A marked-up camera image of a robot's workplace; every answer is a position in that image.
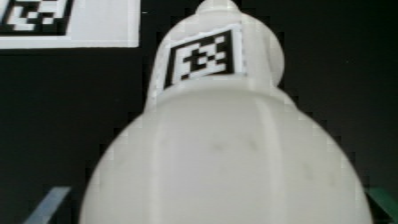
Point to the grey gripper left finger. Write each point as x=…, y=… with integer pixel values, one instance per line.
x=48, y=205

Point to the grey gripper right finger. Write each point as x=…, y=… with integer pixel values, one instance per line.
x=384, y=206

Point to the white lamp bulb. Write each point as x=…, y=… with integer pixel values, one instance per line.
x=222, y=160

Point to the white marker sheet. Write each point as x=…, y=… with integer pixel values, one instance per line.
x=69, y=24

